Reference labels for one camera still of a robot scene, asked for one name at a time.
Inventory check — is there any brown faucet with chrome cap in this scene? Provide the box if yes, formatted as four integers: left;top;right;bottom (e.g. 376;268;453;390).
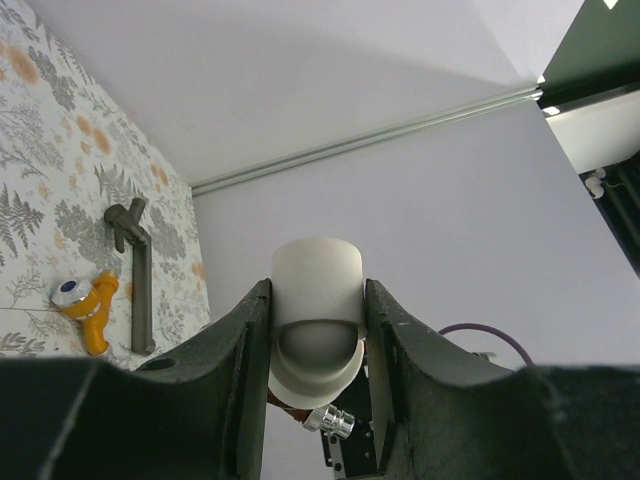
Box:
267;390;356;439

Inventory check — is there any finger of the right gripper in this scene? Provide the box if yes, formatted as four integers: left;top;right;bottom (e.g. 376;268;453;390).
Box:
321;379;378;478

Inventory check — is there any grey metal faucet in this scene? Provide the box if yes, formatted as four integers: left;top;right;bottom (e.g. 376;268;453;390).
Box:
103;198;156;356

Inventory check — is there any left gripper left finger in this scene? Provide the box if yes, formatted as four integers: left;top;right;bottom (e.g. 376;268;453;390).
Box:
1;279;271;479

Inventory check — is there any white pipe elbow fitting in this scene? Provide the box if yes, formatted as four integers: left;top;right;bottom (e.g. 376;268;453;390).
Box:
268;237;367;410

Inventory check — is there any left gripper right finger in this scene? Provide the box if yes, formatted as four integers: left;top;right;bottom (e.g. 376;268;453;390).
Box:
365;280;639;479

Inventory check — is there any floral patterned table mat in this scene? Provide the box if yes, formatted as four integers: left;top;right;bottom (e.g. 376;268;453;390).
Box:
1;1;209;370

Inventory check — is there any yellow faucet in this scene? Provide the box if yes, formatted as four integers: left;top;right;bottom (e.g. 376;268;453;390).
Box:
51;270;119;356

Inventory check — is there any right aluminium frame post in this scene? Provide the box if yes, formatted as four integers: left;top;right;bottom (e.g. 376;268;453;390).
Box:
191;86;543;198

